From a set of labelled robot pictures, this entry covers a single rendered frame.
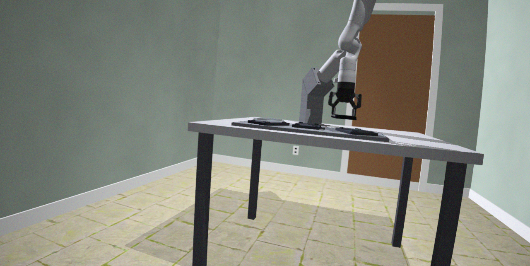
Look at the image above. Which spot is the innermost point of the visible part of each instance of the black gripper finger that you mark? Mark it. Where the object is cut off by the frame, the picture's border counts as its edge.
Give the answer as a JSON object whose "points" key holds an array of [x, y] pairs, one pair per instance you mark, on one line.
{"points": [[358, 97], [331, 94]]}

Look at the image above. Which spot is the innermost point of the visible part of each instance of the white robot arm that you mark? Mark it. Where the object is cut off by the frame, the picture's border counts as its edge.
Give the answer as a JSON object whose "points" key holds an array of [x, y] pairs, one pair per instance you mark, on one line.
{"points": [[344, 60]]}

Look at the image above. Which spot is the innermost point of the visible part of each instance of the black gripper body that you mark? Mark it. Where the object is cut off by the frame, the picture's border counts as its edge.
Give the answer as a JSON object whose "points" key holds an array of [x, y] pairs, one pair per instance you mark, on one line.
{"points": [[346, 88]]}

